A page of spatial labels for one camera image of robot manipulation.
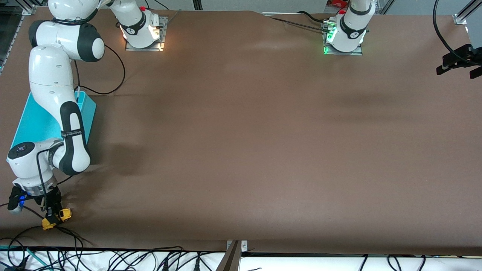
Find aluminium frame profile with bracket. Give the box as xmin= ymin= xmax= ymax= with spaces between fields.
xmin=453 ymin=0 xmax=482 ymax=26

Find long black looping cable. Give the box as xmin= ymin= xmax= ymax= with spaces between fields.
xmin=0 ymin=203 xmax=98 ymax=249

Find teal cable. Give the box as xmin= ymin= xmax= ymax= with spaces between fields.
xmin=0 ymin=245 xmax=47 ymax=271

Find small metal bracket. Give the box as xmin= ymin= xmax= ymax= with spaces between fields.
xmin=226 ymin=240 xmax=248 ymax=252

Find yellow beetle toy car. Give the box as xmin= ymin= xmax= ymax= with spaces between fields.
xmin=41 ymin=208 xmax=72 ymax=230

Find thick black base cable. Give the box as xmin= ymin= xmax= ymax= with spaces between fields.
xmin=297 ymin=11 xmax=332 ymax=24

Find turquoise plastic bin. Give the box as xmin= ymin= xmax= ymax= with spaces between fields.
xmin=11 ymin=91 xmax=97 ymax=166

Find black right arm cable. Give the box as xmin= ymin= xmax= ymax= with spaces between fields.
xmin=36 ymin=44 xmax=126 ymax=213

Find slanted metal bar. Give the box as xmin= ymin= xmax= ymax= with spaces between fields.
xmin=215 ymin=241 xmax=241 ymax=271

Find brown table cover sheet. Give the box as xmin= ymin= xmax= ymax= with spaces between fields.
xmin=0 ymin=7 xmax=482 ymax=256

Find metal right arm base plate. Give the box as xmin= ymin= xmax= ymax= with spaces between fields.
xmin=125 ymin=16 xmax=168 ymax=52

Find thin grey cable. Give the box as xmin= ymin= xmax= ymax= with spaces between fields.
xmin=166 ymin=9 xmax=182 ymax=29

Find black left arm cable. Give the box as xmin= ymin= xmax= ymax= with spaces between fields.
xmin=432 ymin=0 xmax=467 ymax=55

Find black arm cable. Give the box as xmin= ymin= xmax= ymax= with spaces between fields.
xmin=432 ymin=0 xmax=467 ymax=55
xmin=36 ymin=44 xmax=126 ymax=213

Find thin black base cable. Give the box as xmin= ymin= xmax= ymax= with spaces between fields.
xmin=269 ymin=17 xmax=325 ymax=32

